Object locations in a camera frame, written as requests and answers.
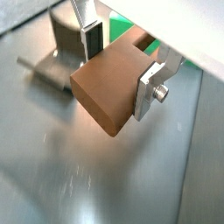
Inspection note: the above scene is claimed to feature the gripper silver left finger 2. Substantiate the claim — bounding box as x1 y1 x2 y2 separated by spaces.
70 0 103 61

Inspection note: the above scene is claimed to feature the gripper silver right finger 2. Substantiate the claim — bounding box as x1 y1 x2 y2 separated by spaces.
133 43 184 121

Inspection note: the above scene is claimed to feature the brown square-circle forked object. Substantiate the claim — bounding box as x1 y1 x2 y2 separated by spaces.
70 25 156 137

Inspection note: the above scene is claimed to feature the green fixture base block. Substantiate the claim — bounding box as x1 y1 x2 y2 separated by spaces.
109 10 202 70

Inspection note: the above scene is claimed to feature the dark grey curved cradle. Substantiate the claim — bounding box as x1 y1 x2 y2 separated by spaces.
17 7 86 91

